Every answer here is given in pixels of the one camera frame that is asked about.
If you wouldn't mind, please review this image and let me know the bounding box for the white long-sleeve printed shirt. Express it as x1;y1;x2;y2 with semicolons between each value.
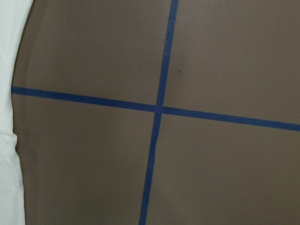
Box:
0;0;32;225

